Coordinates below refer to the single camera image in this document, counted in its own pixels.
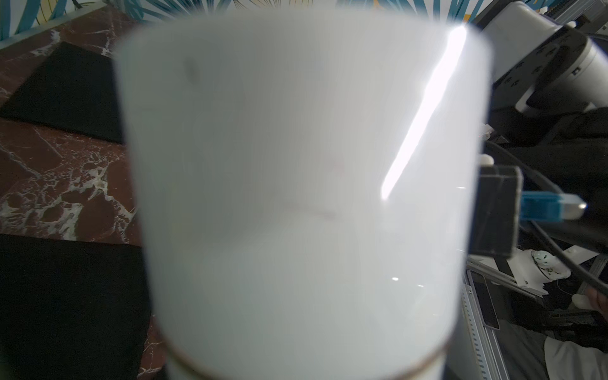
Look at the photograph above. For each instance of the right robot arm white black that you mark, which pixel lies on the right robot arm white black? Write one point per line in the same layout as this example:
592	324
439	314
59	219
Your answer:
549	98

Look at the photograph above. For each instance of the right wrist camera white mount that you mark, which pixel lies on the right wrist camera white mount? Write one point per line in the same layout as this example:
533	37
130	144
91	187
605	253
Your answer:
501	205

